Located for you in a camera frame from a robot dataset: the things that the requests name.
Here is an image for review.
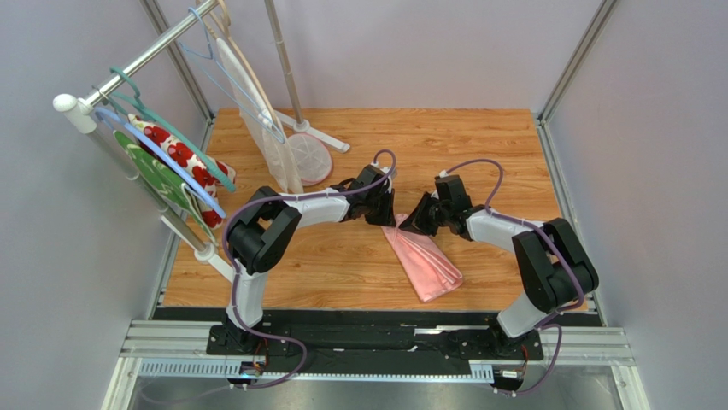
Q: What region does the pink cloth napkin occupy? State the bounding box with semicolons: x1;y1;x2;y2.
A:
382;214;463;303

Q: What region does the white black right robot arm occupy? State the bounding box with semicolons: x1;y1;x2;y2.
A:
399;174;600;356

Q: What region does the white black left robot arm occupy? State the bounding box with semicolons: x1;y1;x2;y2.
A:
222;162;396;343

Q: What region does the beige hanger with white cloth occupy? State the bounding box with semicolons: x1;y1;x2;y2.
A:
203;1;303;194

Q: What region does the red floral white cloth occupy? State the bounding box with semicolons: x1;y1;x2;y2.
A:
127;114;237;230

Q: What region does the green patterned cloth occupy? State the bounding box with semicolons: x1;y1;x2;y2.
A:
114;131;217;243

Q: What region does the light blue thin hanger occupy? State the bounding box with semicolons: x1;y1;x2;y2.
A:
179;27;287;144

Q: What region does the teal plastic hanger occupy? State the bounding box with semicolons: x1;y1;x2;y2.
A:
108;66;237;195

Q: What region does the blue plastic hanger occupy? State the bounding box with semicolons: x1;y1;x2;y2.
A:
93;108;226;217

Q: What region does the metal clothes rack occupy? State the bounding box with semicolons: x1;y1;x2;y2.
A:
51;0;351;283

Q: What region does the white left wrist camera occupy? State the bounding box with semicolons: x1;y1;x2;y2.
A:
371;161;397;180

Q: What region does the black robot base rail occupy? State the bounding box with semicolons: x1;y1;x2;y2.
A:
206;309;544;376

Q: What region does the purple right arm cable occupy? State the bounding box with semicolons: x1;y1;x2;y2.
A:
440;158;587;397

